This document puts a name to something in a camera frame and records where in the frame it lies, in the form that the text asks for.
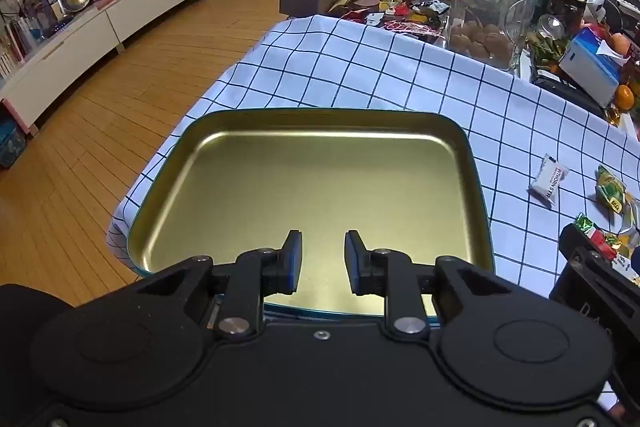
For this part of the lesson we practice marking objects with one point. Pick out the single tangerine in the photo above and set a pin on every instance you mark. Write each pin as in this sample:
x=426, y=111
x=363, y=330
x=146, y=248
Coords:
x=624, y=97

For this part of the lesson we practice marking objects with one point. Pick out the pile of red candy wrappers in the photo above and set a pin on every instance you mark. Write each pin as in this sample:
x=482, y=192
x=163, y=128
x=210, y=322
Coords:
x=400, y=14

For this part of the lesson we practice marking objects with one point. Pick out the pile of walnuts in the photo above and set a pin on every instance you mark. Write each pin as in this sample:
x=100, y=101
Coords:
x=480, y=42

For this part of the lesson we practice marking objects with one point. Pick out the green yellow snack packet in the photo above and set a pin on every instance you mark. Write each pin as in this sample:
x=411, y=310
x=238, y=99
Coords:
x=611, y=193

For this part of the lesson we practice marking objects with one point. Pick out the dark brown jar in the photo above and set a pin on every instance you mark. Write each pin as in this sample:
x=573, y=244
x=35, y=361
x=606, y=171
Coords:
x=567, y=9

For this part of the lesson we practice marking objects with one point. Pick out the white tv cabinet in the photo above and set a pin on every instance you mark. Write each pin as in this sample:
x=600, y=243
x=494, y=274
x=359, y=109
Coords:
x=75, y=42

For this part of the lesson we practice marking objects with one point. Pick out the white pink snack packet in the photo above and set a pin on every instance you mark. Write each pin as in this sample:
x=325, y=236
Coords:
x=550, y=181

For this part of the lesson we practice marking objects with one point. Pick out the pile of green packets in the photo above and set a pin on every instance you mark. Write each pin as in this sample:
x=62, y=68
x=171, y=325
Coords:
x=542, y=49

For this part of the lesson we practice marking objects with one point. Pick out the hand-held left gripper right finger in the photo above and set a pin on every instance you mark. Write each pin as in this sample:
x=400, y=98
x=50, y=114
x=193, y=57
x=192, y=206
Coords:
x=352, y=264

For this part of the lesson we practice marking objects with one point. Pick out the white checked tablecloth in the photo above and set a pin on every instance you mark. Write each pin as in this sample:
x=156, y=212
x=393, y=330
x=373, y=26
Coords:
x=380, y=77

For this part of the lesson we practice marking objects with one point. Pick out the round glass lid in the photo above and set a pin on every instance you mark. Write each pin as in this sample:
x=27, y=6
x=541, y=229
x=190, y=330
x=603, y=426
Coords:
x=551, y=27

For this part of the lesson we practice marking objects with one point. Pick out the black flat box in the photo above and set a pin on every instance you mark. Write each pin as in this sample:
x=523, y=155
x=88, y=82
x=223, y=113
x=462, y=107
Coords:
x=555, y=87

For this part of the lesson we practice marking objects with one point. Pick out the gold tin tray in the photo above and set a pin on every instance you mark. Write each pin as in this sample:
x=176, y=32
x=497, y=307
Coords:
x=320, y=177

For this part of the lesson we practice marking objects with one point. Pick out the red white snack packet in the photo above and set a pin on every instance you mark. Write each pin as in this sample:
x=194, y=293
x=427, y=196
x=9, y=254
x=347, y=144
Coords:
x=596, y=238

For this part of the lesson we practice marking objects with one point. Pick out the large glass jar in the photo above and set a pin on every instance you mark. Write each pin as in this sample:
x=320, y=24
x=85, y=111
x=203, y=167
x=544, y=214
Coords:
x=492, y=2

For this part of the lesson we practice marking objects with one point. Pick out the blue white tissue pack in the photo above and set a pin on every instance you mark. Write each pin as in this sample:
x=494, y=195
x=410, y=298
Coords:
x=585, y=67

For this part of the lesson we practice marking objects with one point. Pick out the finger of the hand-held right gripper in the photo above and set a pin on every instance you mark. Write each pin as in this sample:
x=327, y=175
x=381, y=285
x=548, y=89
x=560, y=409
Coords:
x=636, y=259
x=577, y=242

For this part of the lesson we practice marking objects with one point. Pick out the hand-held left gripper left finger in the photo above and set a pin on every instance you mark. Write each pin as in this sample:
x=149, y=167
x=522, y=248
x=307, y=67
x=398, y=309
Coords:
x=295, y=263

